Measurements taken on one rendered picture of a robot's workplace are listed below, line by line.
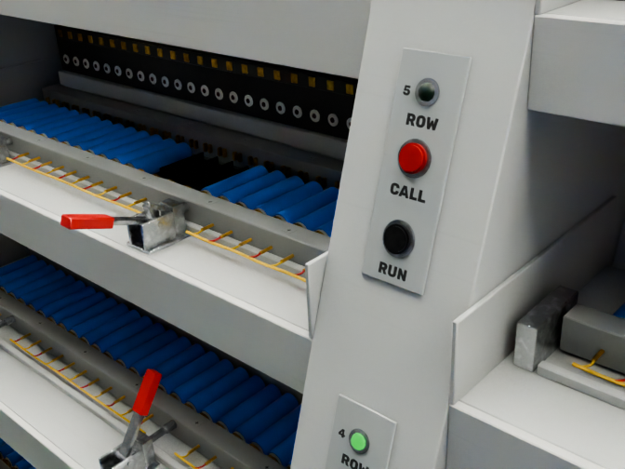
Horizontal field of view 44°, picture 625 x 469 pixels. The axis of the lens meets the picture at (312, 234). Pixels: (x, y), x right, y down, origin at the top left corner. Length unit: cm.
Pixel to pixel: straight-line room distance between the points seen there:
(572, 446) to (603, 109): 16
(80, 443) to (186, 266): 22
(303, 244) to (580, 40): 23
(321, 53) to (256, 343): 19
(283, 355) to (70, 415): 30
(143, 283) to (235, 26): 20
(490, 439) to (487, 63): 18
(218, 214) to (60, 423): 26
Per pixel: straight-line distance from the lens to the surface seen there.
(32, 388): 79
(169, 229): 58
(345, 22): 44
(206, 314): 53
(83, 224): 54
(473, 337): 40
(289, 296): 50
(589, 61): 37
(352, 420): 45
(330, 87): 65
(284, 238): 53
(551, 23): 38
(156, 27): 57
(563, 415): 41
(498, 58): 39
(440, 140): 39
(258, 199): 60
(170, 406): 69
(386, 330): 42
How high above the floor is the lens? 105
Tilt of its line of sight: 13 degrees down
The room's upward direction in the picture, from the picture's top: 10 degrees clockwise
